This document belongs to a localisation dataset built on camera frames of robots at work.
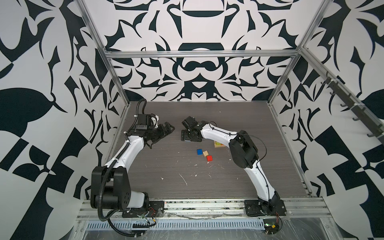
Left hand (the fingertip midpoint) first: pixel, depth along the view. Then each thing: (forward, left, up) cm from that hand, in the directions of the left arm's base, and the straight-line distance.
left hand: (169, 128), depth 86 cm
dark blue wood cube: (-7, -17, -16) cm, 24 cm away
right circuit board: (-45, -48, -17) cm, 69 cm away
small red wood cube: (-11, -23, -16) cm, 30 cm away
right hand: (+3, -9, -14) cm, 17 cm away
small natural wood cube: (-9, -21, -14) cm, 27 cm away
